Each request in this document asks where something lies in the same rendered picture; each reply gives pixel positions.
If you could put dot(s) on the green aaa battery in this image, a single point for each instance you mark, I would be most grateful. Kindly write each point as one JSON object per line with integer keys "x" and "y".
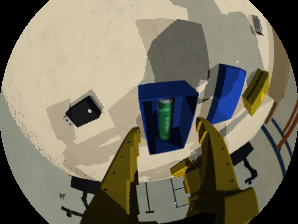
{"x": 165, "y": 107}

